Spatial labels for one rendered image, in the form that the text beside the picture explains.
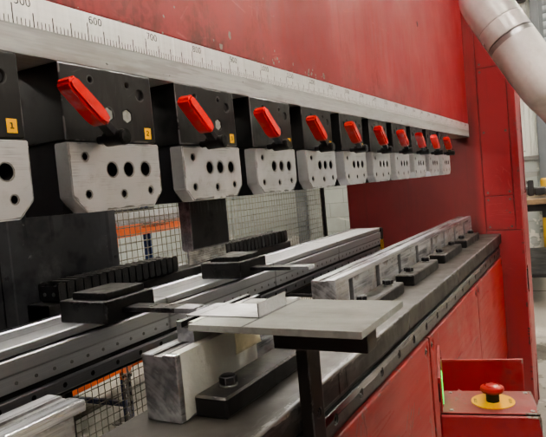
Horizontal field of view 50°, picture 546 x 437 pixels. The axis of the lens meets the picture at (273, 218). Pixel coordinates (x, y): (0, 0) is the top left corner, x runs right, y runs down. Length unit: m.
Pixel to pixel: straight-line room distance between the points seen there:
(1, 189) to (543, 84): 0.91
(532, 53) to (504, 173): 1.78
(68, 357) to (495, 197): 2.28
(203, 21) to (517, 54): 0.58
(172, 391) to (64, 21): 0.49
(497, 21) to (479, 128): 1.77
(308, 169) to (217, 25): 0.36
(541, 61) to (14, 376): 1.01
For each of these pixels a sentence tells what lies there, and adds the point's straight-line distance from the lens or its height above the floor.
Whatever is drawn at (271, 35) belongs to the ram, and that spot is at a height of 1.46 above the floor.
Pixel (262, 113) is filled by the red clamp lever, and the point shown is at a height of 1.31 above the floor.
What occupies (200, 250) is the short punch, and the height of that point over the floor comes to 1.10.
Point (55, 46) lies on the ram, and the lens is 0.69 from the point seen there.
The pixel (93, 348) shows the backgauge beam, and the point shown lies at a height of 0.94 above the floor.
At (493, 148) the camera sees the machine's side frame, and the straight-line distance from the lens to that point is 2.93.
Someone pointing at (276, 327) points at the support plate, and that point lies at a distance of 0.79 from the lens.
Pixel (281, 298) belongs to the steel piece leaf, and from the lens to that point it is 0.90.
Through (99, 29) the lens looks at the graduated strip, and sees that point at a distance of 0.74.
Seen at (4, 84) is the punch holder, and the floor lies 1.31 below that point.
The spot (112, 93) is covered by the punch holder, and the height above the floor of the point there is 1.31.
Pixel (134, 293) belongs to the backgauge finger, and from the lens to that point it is 1.05.
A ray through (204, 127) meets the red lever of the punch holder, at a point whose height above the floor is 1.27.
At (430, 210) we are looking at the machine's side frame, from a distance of 2.99.
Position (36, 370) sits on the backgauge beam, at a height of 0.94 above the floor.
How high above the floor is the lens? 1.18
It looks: 3 degrees down
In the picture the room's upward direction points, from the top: 5 degrees counter-clockwise
